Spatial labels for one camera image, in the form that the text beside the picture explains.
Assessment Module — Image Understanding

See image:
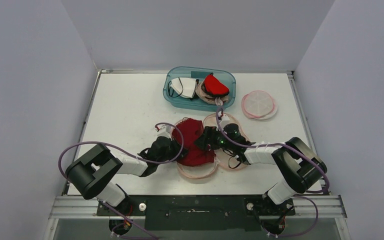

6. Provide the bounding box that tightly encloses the dark red lace bra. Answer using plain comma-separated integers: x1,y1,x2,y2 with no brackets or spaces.
175,117,216,167

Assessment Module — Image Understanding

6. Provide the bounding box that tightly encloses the floral beige laundry bag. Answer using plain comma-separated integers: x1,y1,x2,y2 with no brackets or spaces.
177,113,247,180

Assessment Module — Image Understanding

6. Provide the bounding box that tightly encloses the beige bra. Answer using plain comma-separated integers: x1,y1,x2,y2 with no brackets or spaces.
195,82,229,106

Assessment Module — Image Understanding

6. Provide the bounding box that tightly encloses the white mesh laundry bag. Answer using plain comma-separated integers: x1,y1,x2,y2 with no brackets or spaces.
241,90,278,121

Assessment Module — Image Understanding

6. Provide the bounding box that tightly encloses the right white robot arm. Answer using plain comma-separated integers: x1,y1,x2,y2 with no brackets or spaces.
194,123,327,215

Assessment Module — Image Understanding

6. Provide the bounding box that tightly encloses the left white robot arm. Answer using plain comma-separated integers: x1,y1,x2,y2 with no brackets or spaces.
62,136,188,216

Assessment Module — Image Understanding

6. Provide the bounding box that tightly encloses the white bra with black trim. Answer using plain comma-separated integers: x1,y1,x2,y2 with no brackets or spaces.
167,77,200,101

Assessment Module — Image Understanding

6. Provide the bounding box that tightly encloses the teal plastic bin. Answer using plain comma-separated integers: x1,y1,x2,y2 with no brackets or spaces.
162,66,237,112

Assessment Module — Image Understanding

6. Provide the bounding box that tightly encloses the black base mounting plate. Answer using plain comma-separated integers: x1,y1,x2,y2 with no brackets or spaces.
115,194,296,231

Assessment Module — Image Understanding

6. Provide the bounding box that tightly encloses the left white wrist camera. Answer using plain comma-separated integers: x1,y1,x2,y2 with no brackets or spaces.
156,124,172,139

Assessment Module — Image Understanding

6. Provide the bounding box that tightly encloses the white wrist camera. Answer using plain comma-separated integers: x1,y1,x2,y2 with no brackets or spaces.
156,124,172,139
216,112,231,129

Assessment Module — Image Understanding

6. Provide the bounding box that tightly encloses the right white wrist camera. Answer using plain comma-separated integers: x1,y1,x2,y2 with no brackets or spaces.
216,112,231,129

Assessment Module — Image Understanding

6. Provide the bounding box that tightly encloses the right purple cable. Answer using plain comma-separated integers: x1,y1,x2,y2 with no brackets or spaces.
215,105,331,195

